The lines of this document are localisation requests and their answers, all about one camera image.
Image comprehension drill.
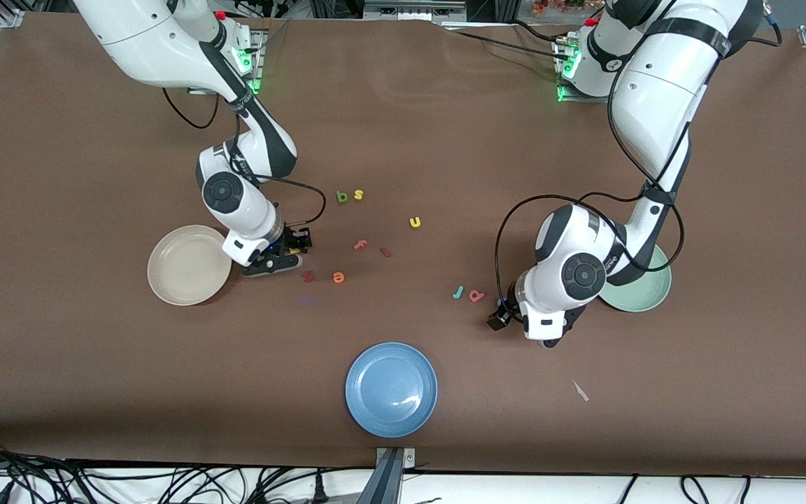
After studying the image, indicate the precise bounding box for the beige brown plate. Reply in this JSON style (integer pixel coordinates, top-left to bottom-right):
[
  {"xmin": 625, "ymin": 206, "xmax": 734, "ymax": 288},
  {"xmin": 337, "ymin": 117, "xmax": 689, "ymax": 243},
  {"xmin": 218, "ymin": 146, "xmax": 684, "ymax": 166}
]
[{"xmin": 147, "ymin": 225, "xmax": 233, "ymax": 307}]

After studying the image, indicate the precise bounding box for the blue plate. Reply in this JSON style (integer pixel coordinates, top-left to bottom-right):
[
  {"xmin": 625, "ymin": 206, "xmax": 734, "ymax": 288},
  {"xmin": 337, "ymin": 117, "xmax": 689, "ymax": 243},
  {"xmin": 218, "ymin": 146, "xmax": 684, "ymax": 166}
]
[{"xmin": 345, "ymin": 342, "xmax": 439, "ymax": 439}]

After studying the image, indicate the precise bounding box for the green plate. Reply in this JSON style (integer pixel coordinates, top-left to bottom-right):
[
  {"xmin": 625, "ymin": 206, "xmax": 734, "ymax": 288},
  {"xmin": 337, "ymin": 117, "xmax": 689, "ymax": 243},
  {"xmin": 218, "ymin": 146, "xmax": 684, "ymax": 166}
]
[{"xmin": 599, "ymin": 245, "xmax": 672, "ymax": 313}]

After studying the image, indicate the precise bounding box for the brown table cover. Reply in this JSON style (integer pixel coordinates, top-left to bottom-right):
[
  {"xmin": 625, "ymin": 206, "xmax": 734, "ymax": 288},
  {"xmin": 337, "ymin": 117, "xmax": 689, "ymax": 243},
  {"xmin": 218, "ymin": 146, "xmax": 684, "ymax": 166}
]
[{"xmin": 0, "ymin": 10, "xmax": 806, "ymax": 478}]

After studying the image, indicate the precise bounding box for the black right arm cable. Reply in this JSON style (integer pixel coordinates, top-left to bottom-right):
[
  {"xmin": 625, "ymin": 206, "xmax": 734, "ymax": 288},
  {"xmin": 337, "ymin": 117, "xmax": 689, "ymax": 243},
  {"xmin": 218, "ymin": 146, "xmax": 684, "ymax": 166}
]
[{"xmin": 162, "ymin": 87, "xmax": 327, "ymax": 228}]

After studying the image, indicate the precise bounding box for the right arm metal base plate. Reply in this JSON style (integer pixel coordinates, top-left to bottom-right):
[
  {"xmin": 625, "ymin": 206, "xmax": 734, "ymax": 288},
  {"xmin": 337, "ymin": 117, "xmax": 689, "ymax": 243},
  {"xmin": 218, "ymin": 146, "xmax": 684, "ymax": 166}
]
[{"xmin": 188, "ymin": 28, "xmax": 265, "ymax": 95}]

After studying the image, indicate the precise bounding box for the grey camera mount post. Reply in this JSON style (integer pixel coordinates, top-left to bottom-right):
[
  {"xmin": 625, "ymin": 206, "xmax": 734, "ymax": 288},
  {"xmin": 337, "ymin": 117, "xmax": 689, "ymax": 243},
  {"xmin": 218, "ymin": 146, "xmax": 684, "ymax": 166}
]
[{"xmin": 373, "ymin": 447, "xmax": 418, "ymax": 504}]

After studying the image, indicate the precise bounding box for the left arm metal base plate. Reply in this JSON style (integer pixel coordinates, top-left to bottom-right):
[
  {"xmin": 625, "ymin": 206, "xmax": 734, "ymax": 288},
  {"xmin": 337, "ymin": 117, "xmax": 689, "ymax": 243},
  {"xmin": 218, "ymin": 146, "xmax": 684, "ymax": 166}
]
[{"xmin": 556, "ymin": 38, "xmax": 631, "ymax": 104}]

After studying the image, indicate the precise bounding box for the black looped cable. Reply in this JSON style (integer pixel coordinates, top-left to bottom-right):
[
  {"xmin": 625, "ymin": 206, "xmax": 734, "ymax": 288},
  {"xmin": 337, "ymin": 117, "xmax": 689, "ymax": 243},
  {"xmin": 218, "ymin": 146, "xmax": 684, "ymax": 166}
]
[{"xmin": 679, "ymin": 475, "xmax": 752, "ymax": 504}]

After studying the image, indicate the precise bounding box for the grey metal frame box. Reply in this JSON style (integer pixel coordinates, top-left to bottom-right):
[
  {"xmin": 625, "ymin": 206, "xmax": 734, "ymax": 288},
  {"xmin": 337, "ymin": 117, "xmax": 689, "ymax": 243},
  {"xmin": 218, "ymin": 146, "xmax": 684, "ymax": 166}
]
[{"xmin": 363, "ymin": 0, "xmax": 467, "ymax": 20}]

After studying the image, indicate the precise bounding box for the black cable on table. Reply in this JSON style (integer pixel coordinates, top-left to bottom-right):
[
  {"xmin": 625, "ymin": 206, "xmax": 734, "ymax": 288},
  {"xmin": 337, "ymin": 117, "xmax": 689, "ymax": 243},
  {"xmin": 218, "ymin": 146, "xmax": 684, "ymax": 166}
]
[{"xmin": 438, "ymin": 20, "xmax": 575, "ymax": 62}]

